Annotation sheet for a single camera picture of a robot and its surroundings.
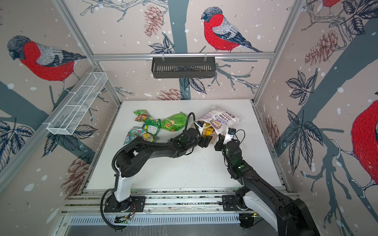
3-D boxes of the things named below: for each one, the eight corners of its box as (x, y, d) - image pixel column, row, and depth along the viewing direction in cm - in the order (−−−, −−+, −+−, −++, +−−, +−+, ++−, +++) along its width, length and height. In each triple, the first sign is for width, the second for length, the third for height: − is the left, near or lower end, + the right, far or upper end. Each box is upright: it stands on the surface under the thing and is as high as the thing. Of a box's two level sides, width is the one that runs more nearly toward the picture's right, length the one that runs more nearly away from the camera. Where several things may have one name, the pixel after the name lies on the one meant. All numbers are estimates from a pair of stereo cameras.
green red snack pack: (134, 123, 109) (131, 118, 104) (137, 114, 115) (135, 109, 110) (147, 123, 109) (145, 118, 104) (149, 114, 115) (147, 109, 110)
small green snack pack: (141, 132, 102) (140, 128, 99) (149, 120, 110) (147, 116, 106) (156, 135, 101) (155, 132, 97) (163, 122, 108) (162, 119, 104)
